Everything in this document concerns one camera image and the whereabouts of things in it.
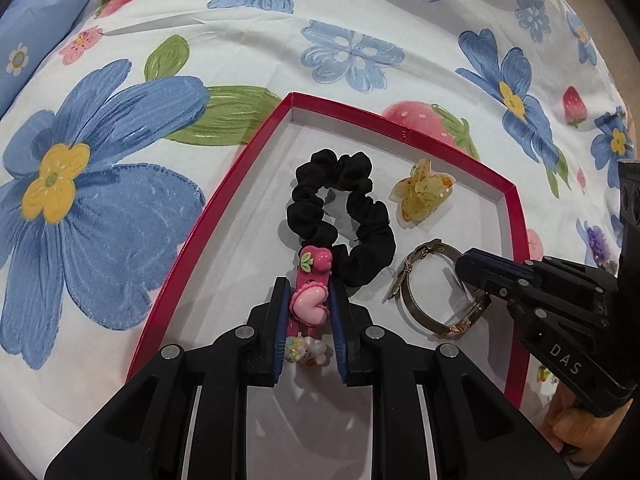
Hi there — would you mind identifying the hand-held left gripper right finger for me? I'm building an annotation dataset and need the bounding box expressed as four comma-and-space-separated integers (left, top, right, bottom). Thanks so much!
330, 279, 592, 480

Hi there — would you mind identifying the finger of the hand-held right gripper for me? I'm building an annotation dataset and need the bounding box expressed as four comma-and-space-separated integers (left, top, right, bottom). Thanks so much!
456, 260, 640, 417
457, 247, 622, 313

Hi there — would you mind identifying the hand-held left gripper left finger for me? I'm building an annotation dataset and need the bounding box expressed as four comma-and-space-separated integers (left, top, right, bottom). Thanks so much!
42, 277, 291, 480

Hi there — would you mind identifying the pink heart hair clip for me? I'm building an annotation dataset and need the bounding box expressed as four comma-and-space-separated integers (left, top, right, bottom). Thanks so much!
285, 246, 335, 368

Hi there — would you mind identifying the silver band wristwatch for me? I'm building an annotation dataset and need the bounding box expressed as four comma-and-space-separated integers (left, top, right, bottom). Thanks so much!
384, 238, 494, 336

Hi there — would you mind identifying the red shallow box tray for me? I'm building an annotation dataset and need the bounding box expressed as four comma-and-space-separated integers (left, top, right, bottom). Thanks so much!
125, 91, 529, 408

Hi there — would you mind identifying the person's right hand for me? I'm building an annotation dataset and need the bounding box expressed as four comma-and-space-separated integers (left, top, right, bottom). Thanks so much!
545, 385, 618, 480

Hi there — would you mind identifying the purple flower hair clip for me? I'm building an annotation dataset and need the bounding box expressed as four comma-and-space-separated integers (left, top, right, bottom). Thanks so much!
586, 226, 612, 262

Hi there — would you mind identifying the yellow translucent claw clip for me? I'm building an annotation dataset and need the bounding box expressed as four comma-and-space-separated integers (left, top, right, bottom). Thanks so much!
390, 160, 456, 224

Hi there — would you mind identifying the black fabric scrunchie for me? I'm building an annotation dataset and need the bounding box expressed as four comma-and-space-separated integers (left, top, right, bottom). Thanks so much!
286, 148, 398, 297

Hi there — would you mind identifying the light blue flowered pillow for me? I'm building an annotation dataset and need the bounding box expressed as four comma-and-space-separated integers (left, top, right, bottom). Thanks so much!
0, 0, 94, 117

